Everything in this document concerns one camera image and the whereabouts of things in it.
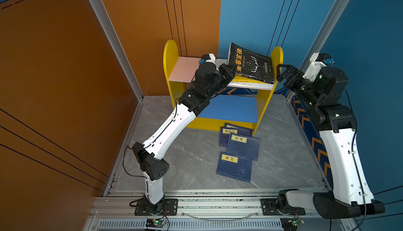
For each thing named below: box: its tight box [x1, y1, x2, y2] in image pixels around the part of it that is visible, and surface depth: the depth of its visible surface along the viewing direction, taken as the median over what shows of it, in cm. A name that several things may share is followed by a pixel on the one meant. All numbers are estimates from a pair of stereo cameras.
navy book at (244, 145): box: [226, 132, 261, 162], surface depth 93 cm
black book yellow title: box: [227, 42, 275, 85], surface depth 67 cm
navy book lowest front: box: [216, 151, 253, 183], surface depth 88 cm
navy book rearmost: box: [221, 122, 253, 135], surface depth 98 cm
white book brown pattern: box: [227, 81, 275, 90], surface depth 70 cm
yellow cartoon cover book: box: [231, 75, 274, 84], surface depth 68 cm
